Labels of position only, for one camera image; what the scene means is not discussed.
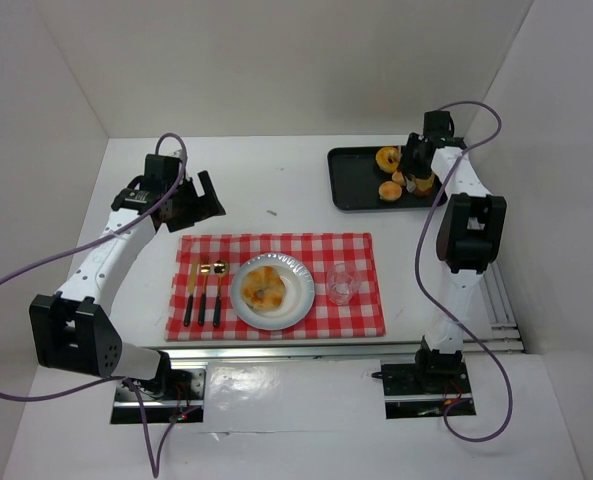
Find glazed ring donut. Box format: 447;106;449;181
375;146;402;174

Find large brown bagel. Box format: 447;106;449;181
240;266;286;311

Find silver metal tongs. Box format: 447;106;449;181
398;163;416;193

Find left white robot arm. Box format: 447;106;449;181
29;154;225;383

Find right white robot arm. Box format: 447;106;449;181
401;108;507;389

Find baguette bread slice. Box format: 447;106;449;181
412;174;435;198

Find small round bun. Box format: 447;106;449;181
378;181;403;202
392;171;406;186

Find black baking tray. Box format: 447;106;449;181
327;146;441;212

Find white grey-rimmed plate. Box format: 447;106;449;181
230;253;316;331

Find clear drinking glass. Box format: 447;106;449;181
326;263;362;305

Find red checkered cloth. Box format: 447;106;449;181
164;233;386;342

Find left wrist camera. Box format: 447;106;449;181
162;149;187;171

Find gold fork black handle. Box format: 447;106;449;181
198;257;211;327

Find gold spoon black handle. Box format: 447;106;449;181
212;259;229;328

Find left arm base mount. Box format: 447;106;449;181
110;366;206;425

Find aluminium rail frame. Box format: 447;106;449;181
438;137;526;355

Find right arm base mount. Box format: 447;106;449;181
370;363;476;420

